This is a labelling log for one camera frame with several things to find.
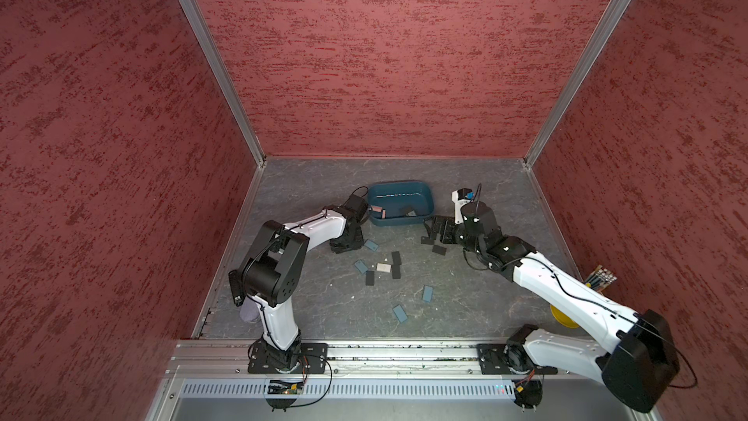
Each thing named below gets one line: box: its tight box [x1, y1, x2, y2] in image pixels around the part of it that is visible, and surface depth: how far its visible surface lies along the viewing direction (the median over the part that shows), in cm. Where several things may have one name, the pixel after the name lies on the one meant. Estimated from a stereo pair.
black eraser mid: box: [399, 204, 417, 218], surface depth 102 cm
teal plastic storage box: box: [368, 179, 436, 227], surface depth 107 cm
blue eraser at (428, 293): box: [422, 285, 434, 304], surface depth 87 cm
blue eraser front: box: [392, 304, 409, 324], surface depth 83 cm
